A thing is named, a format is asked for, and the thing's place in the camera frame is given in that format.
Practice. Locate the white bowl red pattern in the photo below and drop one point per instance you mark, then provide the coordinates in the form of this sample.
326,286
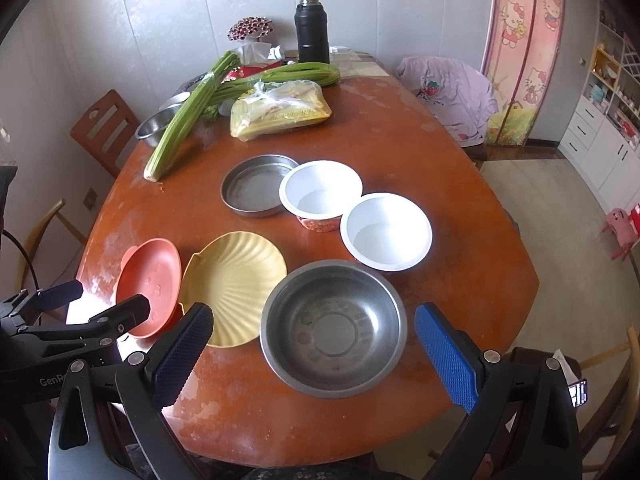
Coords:
318,193

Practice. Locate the pink pig stool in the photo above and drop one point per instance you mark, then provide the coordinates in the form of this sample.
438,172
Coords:
625,227

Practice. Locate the yellow noodles plastic bag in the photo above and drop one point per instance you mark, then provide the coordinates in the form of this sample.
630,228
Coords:
276,107

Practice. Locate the shallow steel pan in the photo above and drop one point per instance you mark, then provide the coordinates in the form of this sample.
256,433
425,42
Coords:
251,189

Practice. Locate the black thermos flask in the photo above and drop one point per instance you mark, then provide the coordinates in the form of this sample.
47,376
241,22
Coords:
311,26

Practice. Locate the red plastic bag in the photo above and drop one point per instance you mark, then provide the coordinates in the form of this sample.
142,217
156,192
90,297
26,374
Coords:
247,71

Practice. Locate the low wall socket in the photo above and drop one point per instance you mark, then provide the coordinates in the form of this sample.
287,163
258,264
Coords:
90,199

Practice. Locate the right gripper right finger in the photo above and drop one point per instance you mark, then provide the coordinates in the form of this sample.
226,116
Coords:
520,422

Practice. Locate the curved-back wooden chair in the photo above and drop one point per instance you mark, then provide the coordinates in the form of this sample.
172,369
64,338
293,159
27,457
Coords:
29,249

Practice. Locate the large steel bowl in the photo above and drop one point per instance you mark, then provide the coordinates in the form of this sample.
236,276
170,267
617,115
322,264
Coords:
333,329

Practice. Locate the Hello Kitty pink curtain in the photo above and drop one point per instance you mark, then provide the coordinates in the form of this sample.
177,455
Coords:
523,46

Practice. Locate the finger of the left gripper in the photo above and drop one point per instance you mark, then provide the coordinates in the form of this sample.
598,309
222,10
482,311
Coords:
100,322
26,310

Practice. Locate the wooden chair at right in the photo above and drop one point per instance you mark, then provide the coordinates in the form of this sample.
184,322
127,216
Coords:
618,414

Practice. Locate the orange bear-shaped plate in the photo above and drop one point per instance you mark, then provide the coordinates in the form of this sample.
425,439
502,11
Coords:
152,269

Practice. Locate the white paper sheet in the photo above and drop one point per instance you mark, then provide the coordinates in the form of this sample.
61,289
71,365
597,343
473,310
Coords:
569,374

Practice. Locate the white tissue pack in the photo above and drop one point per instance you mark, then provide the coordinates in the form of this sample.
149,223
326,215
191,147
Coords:
259,53

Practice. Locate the white cabinet shelf unit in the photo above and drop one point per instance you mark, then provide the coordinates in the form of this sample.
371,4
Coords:
601,140

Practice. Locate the brown slatted wooden chair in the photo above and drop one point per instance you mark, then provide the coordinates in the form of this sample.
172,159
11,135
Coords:
105,129

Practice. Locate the smartphone on chair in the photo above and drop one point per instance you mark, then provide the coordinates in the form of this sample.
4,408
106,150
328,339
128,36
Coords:
578,393

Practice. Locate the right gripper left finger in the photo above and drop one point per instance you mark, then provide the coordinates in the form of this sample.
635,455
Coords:
84,442

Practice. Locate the yellow shell-shaped plate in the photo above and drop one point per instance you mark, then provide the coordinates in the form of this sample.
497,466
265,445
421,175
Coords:
233,275

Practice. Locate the long celery bunch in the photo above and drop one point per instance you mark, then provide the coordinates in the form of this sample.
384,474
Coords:
187,116

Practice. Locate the steel basin at back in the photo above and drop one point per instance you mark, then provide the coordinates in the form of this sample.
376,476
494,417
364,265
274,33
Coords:
153,128

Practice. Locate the red white flower bouquet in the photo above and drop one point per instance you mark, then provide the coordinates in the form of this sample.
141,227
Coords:
253,28

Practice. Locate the pink clothes pile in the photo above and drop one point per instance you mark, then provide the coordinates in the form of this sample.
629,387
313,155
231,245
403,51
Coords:
456,94

